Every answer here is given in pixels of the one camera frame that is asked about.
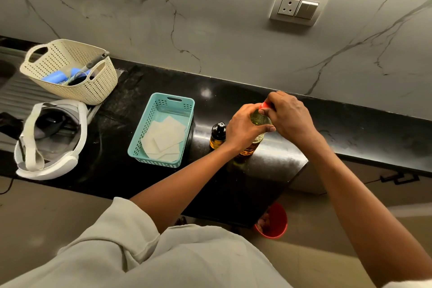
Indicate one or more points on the person's right thumb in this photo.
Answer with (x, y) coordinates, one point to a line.
(266, 113)

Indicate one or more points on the person's left thumb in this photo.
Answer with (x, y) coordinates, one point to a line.
(264, 128)

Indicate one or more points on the red bottle cap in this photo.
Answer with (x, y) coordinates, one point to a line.
(265, 105)

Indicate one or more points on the small amber bottle black cap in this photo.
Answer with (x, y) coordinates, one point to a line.
(217, 136)

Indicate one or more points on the person's right forearm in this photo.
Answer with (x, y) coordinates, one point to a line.
(364, 210)

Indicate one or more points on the person's left hand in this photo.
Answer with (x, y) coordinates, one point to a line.
(238, 129)

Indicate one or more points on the person's right hand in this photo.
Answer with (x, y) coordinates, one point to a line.
(292, 119)

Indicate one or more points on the clear bottle of yellow oil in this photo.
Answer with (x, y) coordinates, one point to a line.
(259, 121)

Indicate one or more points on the white paper sheet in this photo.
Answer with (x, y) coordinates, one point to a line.
(163, 134)
(168, 156)

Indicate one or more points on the person's white shirt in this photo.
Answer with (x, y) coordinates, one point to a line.
(189, 257)

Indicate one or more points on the person's left forearm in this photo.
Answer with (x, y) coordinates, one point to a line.
(182, 186)

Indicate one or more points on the cream perforated plastic basket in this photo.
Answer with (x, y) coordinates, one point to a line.
(87, 90)

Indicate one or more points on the teal plastic basket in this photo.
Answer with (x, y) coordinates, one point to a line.
(158, 104)

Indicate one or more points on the white wall socket switch plate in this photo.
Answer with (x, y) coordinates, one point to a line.
(298, 6)

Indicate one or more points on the red bucket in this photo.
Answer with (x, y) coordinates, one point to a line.
(278, 220)

